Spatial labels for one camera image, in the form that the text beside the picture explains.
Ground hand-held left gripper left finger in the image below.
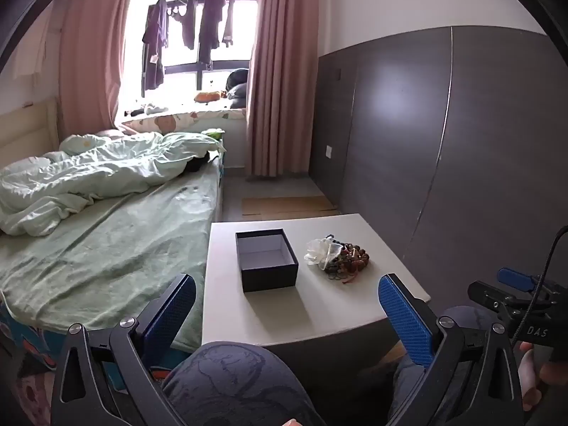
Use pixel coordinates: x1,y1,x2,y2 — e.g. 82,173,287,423
50,274,198,426

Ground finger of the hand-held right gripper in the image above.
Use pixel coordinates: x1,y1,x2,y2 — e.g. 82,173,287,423
468,280,511,317
497,267,544,294

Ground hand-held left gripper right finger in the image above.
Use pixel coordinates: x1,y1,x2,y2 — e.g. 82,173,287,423
378,274,526,426

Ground pile of bead bracelets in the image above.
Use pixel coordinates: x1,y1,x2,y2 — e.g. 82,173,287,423
323,233,371,282

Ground dark cardboard box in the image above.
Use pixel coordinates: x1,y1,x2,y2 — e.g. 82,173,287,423
235,228,299,294

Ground person's right hand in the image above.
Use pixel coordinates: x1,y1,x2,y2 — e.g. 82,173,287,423
517,341,568,402

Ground bed with green sheet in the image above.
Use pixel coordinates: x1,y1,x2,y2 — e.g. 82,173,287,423
0,140,228,382

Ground person's knee in dark trousers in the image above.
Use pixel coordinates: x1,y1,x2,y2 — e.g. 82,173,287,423
161,342,329,426

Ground clear plastic bag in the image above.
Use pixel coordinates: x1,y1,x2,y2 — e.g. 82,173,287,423
304,237,344,271

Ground black cloth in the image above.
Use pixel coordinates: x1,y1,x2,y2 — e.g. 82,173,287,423
184,153,214,174

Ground flat cardboard sheet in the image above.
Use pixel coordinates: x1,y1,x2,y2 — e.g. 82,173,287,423
241,196,341,218

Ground light green duvet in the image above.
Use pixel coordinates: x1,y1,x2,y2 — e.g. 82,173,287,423
0,131,227,237

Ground patterned window seat cushion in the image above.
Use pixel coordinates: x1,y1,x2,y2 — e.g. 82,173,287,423
121,106,247,137

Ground beige headboard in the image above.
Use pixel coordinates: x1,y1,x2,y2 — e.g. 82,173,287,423
0,97,61,174

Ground dark pillows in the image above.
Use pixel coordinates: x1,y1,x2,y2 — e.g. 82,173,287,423
225,68,250,109

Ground window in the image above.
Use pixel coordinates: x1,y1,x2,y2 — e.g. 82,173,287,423
120,0,262,118

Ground pink curtain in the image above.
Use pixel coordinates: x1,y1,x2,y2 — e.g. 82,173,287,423
58,0,140,138
245,0,331,179

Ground long purple shirt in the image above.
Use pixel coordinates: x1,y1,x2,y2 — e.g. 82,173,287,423
142,0,170,92

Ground dark hanging shirt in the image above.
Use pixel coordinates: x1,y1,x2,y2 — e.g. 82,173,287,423
197,0,227,71

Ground narrow dark hanging garment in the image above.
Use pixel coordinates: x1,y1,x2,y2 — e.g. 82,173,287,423
181,0,197,50

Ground small dark hanging garment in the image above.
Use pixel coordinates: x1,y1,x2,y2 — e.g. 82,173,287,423
221,0,237,47

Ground black cable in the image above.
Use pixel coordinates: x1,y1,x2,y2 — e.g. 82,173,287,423
515,225,568,342

